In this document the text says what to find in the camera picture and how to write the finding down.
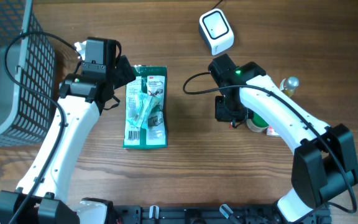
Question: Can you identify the black left camera cable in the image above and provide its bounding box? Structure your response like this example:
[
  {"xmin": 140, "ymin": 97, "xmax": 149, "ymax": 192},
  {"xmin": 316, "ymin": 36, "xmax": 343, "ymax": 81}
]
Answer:
[{"xmin": 3, "ymin": 30, "xmax": 82, "ymax": 224}]

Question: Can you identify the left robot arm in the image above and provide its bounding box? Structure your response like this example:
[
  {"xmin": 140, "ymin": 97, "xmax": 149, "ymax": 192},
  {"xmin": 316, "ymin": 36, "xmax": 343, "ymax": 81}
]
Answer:
[{"xmin": 0, "ymin": 37, "xmax": 135, "ymax": 223}]

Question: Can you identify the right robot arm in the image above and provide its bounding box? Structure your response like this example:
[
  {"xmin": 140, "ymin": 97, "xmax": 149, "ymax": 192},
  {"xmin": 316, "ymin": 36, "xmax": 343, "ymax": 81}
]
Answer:
[{"xmin": 208, "ymin": 54, "xmax": 358, "ymax": 223}]

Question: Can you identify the green 3M gloves packet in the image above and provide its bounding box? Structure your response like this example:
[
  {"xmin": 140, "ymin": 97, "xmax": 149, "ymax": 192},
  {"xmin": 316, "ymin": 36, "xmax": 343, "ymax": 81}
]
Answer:
[{"xmin": 123, "ymin": 65, "xmax": 167, "ymax": 149}]

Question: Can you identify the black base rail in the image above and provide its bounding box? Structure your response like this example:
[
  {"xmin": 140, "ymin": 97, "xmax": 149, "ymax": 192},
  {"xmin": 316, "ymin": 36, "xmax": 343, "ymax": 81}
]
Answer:
[{"xmin": 104, "ymin": 203, "xmax": 332, "ymax": 224}]

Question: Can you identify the dark grey mesh basket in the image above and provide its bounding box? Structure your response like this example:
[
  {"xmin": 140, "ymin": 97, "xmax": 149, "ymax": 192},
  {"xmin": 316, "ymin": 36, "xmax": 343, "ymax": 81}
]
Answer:
[{"xmin": 0, "ymin": 1, "xmax": 56, "ymax": 147}]

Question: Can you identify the yellow oil bottle silver cap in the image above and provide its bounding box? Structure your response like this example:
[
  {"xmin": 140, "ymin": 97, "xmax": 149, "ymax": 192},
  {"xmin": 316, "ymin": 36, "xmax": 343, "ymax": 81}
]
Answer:
[{"xmin": 280, "ymin": 77, "xmax": 300, "ymax": 98}]

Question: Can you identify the red drink carton cup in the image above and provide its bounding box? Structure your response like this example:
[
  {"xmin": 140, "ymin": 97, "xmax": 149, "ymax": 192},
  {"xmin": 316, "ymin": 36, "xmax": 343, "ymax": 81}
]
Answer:
[{"xmin": 266, "ymin": 126, "xmax": 280, "ymax": 137}]

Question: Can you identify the green lid white jar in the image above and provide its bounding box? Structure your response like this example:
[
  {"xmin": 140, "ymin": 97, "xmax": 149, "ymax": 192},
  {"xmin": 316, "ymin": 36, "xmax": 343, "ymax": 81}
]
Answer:
[{"xmin": 246, "ymin": 113, "xmax": 269, "ymax": 133}]

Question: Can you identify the white barcode scanner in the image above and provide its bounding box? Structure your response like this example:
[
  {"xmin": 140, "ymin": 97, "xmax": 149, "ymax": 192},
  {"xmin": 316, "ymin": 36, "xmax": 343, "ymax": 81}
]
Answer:
[{"xmin": 198, "ymin": 9, "xmax": 234, "ymax": 55}]

